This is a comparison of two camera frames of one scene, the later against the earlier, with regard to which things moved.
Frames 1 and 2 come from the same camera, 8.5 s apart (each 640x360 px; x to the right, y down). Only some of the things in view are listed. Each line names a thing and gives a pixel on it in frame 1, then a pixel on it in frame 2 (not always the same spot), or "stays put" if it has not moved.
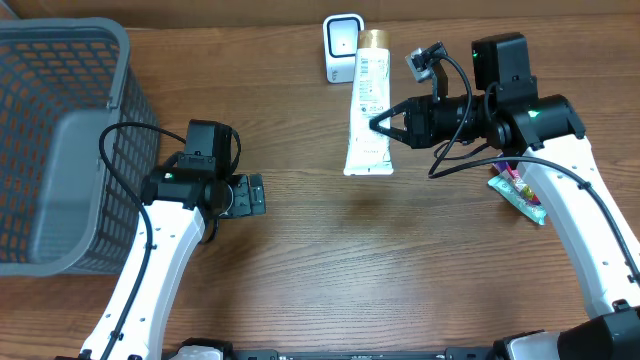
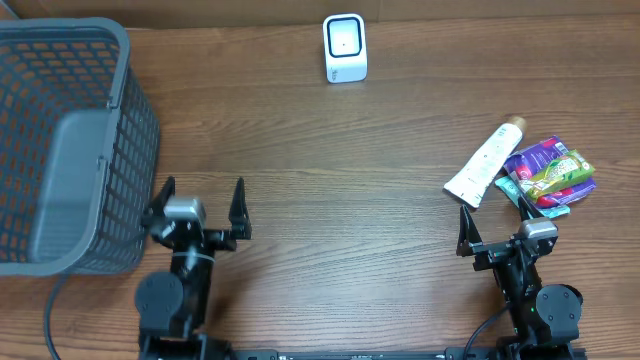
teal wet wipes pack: (518, 199) stays put
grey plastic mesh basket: (62, 210) stays put
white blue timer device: (341, 43) stays put
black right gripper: (420, 121) to (491, 252)
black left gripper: (250, 200) to (238, 214)
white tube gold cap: (369, 151) to (472, 181)
